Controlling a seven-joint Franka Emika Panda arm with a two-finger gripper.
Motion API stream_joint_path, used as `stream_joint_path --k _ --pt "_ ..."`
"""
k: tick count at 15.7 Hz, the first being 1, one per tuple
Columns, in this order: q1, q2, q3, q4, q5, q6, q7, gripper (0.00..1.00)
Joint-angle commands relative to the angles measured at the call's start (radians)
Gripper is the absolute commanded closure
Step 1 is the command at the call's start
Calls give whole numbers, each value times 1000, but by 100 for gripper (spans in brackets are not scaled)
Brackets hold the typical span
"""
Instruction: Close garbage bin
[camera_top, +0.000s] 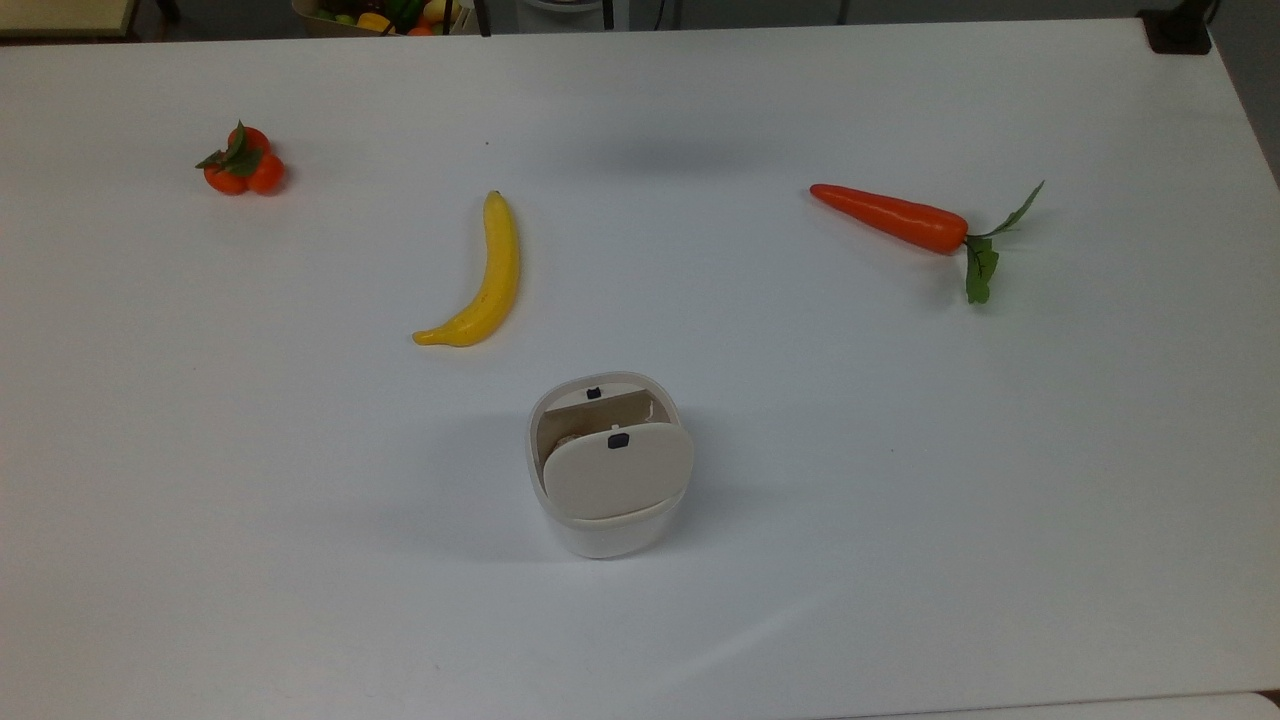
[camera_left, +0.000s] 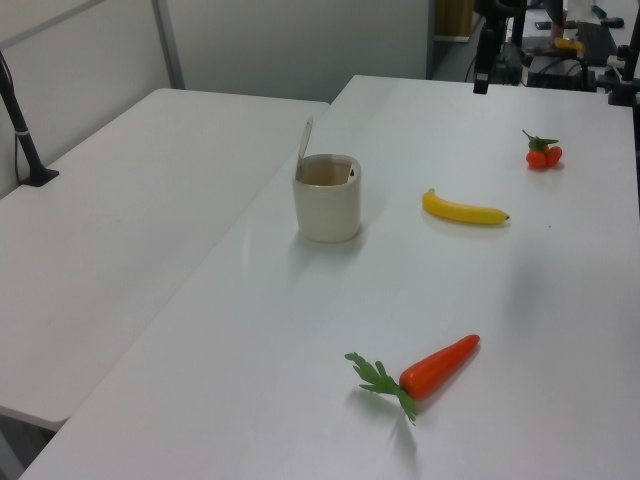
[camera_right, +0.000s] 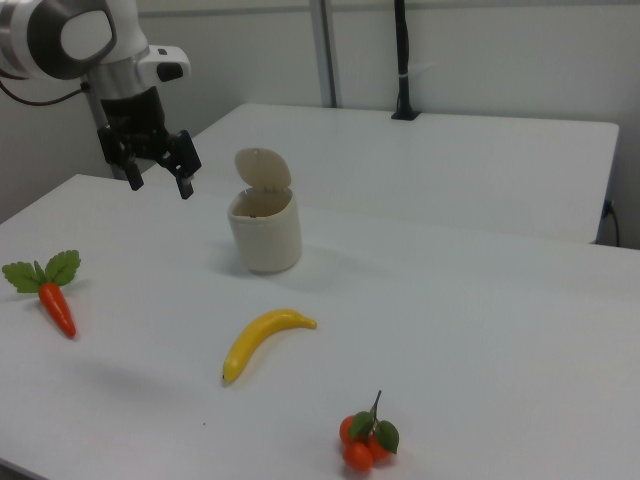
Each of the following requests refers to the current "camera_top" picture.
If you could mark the beige garbage bin lid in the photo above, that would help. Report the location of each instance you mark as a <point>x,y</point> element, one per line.
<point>615,480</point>

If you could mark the white small garbage bin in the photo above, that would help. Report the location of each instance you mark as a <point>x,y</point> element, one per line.
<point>603,540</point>

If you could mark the yellow toy banana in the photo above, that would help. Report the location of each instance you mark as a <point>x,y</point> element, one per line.
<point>492,290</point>

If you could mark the orange toy carrot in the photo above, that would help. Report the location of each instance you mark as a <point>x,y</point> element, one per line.
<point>890,215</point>

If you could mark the basket of toy fruit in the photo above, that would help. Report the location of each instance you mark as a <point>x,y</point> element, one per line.
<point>385,15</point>

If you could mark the orange toy tangerine cluster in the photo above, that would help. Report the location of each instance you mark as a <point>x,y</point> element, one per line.
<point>245,165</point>

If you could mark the black stand base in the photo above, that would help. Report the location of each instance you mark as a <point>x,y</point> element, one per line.
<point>1178,30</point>

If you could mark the wooden side table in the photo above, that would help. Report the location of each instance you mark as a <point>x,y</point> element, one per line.
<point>60,15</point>

